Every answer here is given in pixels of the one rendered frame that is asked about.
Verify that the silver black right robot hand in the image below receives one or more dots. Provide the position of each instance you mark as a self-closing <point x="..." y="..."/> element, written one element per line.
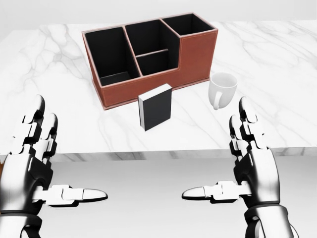
<point x="262" y="173"/>

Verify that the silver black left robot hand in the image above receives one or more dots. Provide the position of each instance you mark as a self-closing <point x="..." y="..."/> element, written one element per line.
<point x="17" y="171"/>

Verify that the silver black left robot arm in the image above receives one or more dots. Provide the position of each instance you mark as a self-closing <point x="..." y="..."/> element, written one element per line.
<point x="18" y="224"/>

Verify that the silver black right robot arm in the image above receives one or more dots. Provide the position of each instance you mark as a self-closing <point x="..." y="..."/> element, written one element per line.
<point x="268" y="221"/>

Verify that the black book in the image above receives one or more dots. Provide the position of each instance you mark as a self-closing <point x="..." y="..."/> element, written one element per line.
<point x="156" y="107"/>

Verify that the red-brown desk caddy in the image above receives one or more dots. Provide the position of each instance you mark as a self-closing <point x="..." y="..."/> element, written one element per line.
<point x="148" y="58"/>

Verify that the white mug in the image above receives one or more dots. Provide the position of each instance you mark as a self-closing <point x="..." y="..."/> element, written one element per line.
<point x="221" y="90"/>

